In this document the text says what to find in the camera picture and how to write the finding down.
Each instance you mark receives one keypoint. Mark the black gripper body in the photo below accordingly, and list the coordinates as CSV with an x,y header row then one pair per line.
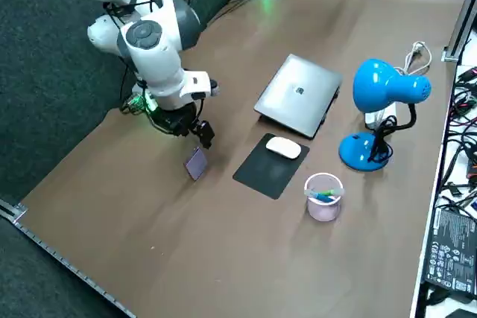
x,y
175,120

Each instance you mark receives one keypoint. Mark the grey laptop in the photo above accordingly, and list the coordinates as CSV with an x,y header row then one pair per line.
x,y
298,91

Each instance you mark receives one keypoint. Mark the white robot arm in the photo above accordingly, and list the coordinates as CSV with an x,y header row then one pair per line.
x,y
156,57

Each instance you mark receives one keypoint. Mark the black mouse pad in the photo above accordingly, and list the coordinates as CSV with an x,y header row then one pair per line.
x,y
264,173

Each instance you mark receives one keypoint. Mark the white computer mouse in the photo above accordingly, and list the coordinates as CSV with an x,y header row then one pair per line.
x,y
283,147

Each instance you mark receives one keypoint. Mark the green and blue pen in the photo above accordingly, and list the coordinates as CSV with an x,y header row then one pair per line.
x,y
325,196

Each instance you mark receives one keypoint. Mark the pink mesh pen cup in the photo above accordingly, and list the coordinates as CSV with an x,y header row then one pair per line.
x,y
322,212

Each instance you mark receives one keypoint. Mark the white power strip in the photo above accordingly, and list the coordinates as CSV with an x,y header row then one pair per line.
x,y
372,118

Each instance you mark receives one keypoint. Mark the white side bench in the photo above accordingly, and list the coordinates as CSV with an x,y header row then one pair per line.
x,y
418,295

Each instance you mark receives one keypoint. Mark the black labelled power adapter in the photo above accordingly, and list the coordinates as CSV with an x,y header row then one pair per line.
x,y
452,251

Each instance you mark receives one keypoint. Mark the aluminium table edge rail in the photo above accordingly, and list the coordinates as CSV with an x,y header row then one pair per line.
x,y
74,268

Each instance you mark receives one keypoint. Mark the aluminium frame post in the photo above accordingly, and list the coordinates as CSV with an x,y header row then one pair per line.
x,y
460,24

